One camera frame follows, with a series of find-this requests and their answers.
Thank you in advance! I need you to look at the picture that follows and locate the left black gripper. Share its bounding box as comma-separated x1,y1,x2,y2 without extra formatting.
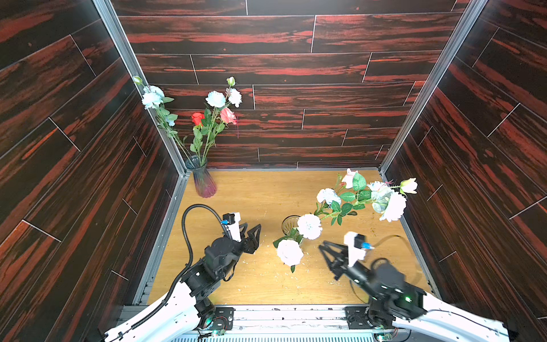
216,222,260,279

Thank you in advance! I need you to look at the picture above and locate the clear glass vase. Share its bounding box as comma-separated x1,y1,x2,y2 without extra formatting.
281,215,300,235

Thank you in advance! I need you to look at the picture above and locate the blue white flower spray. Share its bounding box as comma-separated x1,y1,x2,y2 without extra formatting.
314,168,418,225

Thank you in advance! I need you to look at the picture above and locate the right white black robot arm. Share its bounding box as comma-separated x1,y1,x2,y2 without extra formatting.
319,242,518,341

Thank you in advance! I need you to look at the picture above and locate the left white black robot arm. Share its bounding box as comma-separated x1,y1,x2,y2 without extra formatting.
102,224,262,341

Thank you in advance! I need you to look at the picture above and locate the purple glass vase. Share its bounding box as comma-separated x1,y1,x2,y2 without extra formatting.
185,155,217,198

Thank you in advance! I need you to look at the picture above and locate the pale pink carnation drooping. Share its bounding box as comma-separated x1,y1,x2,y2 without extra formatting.
273,235,304,273

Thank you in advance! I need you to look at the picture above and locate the red pink white rose bouquet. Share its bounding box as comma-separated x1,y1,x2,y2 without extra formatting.
190,76,242,167

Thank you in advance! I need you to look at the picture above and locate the white flower spray far left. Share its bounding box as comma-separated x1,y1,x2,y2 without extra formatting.
132,76,190,160

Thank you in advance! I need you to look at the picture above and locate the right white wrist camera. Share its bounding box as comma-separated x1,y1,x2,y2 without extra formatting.
343,232,375,267

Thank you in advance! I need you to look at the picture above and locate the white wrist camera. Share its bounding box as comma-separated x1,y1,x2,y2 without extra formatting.
221,212,242,242
343,232,375,267

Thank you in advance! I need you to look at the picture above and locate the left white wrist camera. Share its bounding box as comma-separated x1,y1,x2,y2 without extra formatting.
221,212,242,242

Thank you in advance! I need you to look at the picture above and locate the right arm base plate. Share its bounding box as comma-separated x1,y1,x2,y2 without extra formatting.
344,306,385,330

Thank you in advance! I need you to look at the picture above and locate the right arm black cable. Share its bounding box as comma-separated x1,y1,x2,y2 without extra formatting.
349,234,514,342

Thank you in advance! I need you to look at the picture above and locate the aluminium front rail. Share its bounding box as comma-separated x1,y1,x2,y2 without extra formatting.
115,304,471,342

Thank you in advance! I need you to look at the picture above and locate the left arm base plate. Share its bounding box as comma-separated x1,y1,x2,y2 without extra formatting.
205,306,235,331

